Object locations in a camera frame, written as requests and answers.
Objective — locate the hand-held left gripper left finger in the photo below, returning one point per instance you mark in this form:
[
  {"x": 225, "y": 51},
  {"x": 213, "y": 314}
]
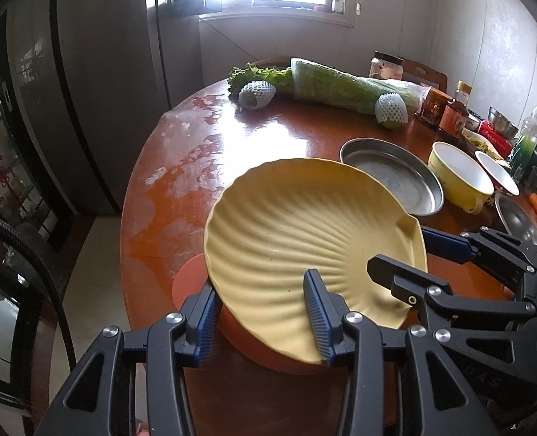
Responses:
[{"x": 204, "y": 327}]

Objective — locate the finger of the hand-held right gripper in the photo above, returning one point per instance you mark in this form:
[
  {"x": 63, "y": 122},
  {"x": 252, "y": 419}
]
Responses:
[
  {"x": 400, "y": 277},
  {"x": 450, "y": 247}
]

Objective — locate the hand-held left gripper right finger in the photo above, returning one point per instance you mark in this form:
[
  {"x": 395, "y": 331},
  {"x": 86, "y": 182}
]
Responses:
[{"x": 319, "y": 318}]

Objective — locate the orange plate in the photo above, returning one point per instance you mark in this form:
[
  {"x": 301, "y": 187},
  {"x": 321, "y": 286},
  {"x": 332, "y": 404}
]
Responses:
[{"x": 189, "y": 281}]

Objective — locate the white bowl with red pattern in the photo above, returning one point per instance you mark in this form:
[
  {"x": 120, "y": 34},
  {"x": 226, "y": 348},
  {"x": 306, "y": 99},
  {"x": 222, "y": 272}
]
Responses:
[{"x": 495, "y": 172}]

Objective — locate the round steel tray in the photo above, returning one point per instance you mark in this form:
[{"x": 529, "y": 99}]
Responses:
[{"x": 391, "y": 177}]

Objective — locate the yellow shell-shaped plate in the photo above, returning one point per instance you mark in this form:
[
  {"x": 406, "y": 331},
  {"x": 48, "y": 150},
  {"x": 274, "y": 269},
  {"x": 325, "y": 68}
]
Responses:
[{"x": 295, "y": 227}]

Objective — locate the clear plastic cup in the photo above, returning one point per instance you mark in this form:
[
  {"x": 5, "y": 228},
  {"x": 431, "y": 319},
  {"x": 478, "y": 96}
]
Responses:
[{"x": 536, "y": 181}]

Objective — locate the red tissue pack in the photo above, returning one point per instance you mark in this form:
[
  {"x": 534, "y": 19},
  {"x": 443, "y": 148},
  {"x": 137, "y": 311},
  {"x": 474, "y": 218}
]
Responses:
[{"x": 495, "y": 140}]

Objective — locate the brown vinegar bottle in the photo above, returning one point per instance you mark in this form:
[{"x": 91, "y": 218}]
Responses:
[{"x": 455, "y": 120}]

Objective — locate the green plastic bottle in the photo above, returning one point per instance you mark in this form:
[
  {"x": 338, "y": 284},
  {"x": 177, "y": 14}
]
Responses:
[{"x": 526, "y": 145}]

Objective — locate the steel bowl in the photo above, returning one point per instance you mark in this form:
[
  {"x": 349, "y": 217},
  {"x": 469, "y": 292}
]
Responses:
[{"x": 503, "y": 122}]

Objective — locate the sauce jar with orange label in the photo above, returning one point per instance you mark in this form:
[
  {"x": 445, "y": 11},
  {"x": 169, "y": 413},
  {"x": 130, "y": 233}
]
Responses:
[{"x": 433, "y": 108}]

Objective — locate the fruit in white foam net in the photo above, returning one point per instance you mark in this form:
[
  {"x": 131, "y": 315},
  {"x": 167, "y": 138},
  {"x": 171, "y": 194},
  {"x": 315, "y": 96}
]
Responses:
[
  {"x": 257, "y": 94},
  {"x": 391, "y": 110}
]

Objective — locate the wooden chair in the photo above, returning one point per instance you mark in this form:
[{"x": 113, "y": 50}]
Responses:
[{"x": 427, "y": 75}]

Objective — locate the glass jar with dark lid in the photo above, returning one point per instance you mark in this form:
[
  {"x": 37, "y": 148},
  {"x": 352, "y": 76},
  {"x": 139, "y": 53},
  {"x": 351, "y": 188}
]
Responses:
[{"x": 386, "y": 67}]

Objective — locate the wrapped napa cabbage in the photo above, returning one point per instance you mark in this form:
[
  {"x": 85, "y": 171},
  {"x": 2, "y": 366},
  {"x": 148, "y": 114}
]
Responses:
[{"x": 341, "y": 86}]

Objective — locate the grey refrigerator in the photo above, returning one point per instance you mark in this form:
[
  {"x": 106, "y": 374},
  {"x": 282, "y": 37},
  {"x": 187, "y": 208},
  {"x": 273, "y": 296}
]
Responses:
[{"x": 114, "y": 100}]

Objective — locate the leafy green vegetable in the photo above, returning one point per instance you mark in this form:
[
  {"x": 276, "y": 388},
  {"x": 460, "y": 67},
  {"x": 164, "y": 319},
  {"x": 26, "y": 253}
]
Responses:
[{"x": 259, "y": 75}]

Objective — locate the dark glass cabinet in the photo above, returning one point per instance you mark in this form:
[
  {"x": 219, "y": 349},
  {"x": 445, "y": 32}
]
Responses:
[{"x": 9, "y": 145}]

